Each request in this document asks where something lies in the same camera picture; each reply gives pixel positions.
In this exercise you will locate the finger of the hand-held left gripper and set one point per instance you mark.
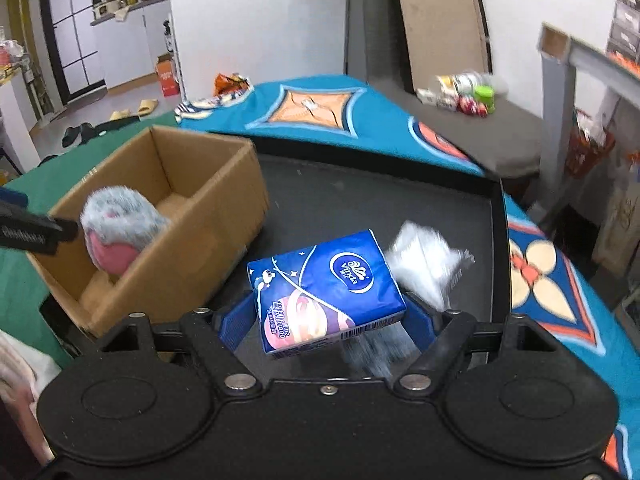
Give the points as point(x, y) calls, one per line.
point(65, 231)
point(12, 196)

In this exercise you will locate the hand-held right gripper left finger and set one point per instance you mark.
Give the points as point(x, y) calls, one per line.
point(235, 325)

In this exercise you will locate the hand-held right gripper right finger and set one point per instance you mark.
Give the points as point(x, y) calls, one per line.
point(420, 325)

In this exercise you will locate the grey fluffy plush toy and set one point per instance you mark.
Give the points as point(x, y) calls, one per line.
point(120, 210)

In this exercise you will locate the clear plastic bag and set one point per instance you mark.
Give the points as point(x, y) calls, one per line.
point(425, 260)

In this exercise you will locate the blue tissue pack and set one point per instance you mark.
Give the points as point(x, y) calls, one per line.
point(325, 285)

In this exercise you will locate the brown cardboard box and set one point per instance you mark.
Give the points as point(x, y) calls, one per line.
point(220, 210)

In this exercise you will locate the black shallow tray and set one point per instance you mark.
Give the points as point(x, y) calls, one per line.
point(350, 200)

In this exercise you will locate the black slipper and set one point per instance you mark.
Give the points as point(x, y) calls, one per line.
point(72, 135)
point(86, 130)

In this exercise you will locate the black bag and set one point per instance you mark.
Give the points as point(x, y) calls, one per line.
point(115, 126)

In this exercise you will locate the yellow slipper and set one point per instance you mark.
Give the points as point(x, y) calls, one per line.
point(147, 106)
point(120, 114)

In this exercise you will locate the black framed glass door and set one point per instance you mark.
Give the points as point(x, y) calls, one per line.
point(70, 35)

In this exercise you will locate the orange cardboard box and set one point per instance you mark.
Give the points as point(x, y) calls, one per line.
point(167, 77)

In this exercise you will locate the white kitchen cabinet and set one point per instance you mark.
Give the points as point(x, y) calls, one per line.
point(130, 50)

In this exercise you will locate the white narrow rack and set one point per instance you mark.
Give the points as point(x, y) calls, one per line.
point(172, 60)

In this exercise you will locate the grey folded cushion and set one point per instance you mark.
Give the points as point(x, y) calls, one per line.
point(510, 135)

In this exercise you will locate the orange bag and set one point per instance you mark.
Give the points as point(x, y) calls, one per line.
point(230, 82)

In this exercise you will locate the red toys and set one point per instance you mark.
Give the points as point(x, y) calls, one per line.
point(470, 105)

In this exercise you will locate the green jar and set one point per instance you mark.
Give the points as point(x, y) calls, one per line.
point(484, 99)

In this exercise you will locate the red basket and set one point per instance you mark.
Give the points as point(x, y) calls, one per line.
point(592, 147)

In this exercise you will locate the grey desk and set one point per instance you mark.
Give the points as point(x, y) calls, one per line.
point(555, 85)

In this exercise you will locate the leaning brown board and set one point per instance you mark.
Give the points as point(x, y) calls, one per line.
point(440, 20)

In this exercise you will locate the grey drawer organizer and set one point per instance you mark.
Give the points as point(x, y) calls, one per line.
point(625, 20)

